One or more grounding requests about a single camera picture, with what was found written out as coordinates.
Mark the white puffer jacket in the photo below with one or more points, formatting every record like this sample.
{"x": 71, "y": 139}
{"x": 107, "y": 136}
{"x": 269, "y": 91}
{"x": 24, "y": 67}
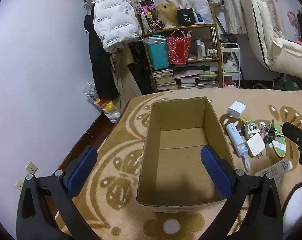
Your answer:
{"x": 113, "y": 17}

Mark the purple printed packets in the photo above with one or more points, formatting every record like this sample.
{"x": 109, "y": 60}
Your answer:
{"x": 148, "y": 10}

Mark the wall socket with holes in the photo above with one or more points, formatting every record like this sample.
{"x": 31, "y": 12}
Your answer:
{"x": 31, "y": 166}

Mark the clear plastic snack bag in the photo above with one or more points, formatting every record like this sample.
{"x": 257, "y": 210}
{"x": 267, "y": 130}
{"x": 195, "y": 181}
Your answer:
{"x": 108, "y": 110}

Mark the red patterned bag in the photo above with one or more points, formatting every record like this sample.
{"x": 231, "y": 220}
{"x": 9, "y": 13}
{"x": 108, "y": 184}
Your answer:
{"x": 178, "y": 51}

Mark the white plastic bag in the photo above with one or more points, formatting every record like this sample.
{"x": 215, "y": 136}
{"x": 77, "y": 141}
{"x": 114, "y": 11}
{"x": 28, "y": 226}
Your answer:
{"x": 202, "y": 5}

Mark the plain wall socket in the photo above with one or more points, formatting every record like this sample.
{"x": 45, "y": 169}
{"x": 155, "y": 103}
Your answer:
{"x": 18, "y": 185}

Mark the white metal cart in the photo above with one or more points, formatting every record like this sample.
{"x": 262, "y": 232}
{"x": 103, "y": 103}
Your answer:
{"x": 230, "y": 73}

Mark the stack of books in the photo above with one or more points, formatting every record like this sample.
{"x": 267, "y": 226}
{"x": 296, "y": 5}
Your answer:
{"x": 164, "y": 80}
{"x": 198, "y": 81}

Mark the green oval board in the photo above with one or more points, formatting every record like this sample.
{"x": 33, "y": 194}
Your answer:
{"x": 278, "y": 146}

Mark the small white charger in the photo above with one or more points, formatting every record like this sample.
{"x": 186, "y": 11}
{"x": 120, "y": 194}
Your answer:
{"x": 255, "y": 143}

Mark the teal bag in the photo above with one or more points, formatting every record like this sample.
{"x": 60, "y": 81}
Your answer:
{"x": 157, "y": 55}

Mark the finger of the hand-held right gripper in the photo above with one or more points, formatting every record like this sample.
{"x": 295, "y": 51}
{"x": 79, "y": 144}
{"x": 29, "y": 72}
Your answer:
{"x": 295, "y": 132}

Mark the large white charger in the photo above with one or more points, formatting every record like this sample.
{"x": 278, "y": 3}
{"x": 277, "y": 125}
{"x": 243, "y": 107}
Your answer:
{"x": 238, "y": 110}

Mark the white tube bottle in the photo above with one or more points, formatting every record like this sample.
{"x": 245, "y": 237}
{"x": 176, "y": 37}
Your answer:
{"x": 275, "y": 168}

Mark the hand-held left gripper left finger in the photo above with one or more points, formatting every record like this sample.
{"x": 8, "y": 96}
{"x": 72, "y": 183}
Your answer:
{"x": 82, "y": 170}

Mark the beige floral blanket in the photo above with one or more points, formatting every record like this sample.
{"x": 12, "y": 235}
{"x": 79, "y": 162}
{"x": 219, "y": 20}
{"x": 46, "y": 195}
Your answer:
{"x": 121, "y": 135}

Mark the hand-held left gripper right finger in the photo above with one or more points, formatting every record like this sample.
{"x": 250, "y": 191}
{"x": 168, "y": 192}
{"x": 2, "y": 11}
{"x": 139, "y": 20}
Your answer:
{"x": 214, "y": 172}

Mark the black box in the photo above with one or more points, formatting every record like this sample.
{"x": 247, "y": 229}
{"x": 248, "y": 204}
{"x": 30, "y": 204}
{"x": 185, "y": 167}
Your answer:
{"x": 187, "y": 17}

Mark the blond wig head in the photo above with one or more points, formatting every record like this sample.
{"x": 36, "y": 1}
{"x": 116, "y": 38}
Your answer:
{"x": 167, "y": 13}

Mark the gold rectangular tag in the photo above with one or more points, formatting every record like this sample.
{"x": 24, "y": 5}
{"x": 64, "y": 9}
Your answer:
{"x": 245, "y": 119}

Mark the black coat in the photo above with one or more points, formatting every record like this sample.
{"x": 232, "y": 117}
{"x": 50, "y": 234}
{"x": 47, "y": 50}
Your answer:
{"x": 98, "y": 62}

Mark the dark wooden bed frame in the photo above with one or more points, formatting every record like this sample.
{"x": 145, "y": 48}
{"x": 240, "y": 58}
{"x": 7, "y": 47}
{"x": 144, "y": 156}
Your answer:
{"x": 91, "y": 135}

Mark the white cylindrical power bank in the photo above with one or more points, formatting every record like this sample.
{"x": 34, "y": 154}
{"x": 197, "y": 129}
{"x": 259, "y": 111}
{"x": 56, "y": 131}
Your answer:
{"x": 237, "y": 140}

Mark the cream padded chair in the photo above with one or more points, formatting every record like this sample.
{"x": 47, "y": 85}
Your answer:
{"x": 260, "y": 30}

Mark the cartoon printed case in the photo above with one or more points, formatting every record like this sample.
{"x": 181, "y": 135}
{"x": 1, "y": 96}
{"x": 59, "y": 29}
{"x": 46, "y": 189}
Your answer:
{"x": 252, "y": 128}

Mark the row of small bottles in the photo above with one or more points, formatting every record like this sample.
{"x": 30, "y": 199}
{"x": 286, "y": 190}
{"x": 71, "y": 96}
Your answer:
{"x": 212, "y": 53}

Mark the brown cardboard box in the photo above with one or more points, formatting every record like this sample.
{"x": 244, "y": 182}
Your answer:
{"x": 181, "y": 160}

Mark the row of pink bottles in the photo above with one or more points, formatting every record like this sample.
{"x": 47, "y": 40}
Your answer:
{"x": 230, "y": 85}

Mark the beige coat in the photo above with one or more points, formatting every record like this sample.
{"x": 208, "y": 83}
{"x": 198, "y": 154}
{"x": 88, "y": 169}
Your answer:
{"x": 126, "y": 80}

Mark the bunch of black keys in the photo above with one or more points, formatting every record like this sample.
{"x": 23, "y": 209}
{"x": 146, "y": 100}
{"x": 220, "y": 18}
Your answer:
{"x": 268, "y": 136}

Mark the wooden shelf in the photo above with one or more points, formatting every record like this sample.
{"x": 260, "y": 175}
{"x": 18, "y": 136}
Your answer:
{"x": 190, "y": 28}

